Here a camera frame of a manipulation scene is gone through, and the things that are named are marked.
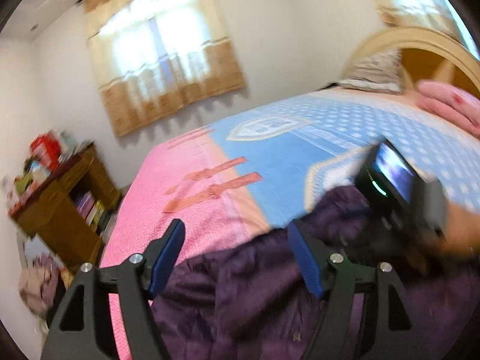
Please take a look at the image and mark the purple quilted jacket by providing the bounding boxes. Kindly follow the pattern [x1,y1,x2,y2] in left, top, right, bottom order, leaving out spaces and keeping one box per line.
[147,184,480,360]

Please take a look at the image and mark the pile of clothes on floor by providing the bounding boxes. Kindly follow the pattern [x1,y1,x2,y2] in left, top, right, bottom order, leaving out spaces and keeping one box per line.
[18,254,65,316]

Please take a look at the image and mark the person right hand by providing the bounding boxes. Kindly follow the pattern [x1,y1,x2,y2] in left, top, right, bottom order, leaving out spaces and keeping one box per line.
[421,202,479,263]

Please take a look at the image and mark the folded pink blanket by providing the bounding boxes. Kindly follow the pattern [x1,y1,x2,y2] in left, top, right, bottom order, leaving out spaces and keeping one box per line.
[416,80,479,138]

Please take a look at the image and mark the brown wooden desk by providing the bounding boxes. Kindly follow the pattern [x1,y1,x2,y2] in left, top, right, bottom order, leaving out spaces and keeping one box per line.
[9,143,121,273]

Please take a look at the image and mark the grey patterned pillow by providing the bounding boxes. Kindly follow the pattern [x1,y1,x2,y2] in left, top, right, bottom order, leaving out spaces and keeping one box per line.
[338,48,404,94]

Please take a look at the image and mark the beige wooden headboard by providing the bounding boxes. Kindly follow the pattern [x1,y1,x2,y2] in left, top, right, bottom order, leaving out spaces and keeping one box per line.
[342,26,479,97]

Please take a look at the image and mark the pink and blue bedspread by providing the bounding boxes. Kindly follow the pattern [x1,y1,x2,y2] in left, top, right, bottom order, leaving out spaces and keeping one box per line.
[103,88,479,282]

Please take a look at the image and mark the red gift box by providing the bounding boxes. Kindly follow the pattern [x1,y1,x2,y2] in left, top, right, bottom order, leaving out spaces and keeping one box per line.
[29,131,62,172]

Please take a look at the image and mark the beige side window curtain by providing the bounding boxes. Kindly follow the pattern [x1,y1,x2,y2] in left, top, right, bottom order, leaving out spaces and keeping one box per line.
[374,0,470,45]

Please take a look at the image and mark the beige floral window curtain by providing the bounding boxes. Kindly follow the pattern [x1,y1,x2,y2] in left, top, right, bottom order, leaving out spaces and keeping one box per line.
[82,0,246,137]

